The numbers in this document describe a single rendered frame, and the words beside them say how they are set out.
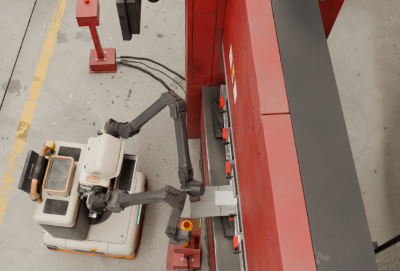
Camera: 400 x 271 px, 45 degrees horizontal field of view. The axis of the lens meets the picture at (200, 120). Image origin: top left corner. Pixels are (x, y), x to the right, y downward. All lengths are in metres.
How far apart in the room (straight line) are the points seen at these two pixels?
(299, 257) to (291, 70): 0.64
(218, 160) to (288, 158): 1.53
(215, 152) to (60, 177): 0.98
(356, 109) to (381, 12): 1.16
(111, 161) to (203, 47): 0.89
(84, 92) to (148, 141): 0.75
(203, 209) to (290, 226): 1.38
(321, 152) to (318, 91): 0.23
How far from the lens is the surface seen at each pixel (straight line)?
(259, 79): 1.67
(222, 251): 2.90
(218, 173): 3.03
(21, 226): 4.04
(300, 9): 1.88
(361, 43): 4.86
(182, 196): 2.39
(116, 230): 3.57
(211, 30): 2.78
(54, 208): 3.13
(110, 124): 2.81
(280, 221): 1.49
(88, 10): 3.84
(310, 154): 1.58
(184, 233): 2.76
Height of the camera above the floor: 3.71
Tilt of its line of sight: 64 degrees down
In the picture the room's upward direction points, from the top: 3 degrees clockwise
